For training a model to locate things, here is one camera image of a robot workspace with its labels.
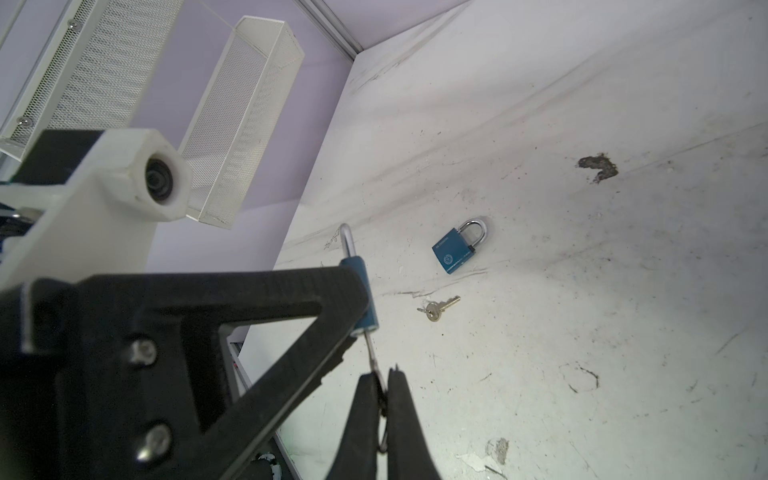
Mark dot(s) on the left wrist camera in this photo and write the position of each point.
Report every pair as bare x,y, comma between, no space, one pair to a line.
100,196

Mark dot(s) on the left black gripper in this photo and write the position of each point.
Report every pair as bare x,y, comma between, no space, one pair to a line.
30,384

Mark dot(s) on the aluminium frame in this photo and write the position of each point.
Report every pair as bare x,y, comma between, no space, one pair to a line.
323,17

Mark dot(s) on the small blue padlock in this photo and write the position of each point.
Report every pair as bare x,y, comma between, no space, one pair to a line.
369,321

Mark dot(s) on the upper white mesh shelf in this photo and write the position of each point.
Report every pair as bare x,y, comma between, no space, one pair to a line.
94,71

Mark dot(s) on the white mesh shelf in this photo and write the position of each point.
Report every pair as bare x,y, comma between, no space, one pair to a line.
94,71
236,116

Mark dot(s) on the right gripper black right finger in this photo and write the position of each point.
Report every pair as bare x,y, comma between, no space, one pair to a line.
408,456

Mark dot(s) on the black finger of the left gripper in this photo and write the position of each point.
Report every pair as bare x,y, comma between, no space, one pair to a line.
146,391

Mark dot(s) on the small brass key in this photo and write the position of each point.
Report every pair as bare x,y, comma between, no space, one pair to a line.
602,164

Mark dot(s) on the lower white mesh shelf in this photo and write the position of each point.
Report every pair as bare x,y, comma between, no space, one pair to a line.
236,116

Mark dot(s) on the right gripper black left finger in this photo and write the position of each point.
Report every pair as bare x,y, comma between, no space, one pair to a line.
356,457

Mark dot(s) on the large blue padlock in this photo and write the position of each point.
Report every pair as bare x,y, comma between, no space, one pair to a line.
454,248

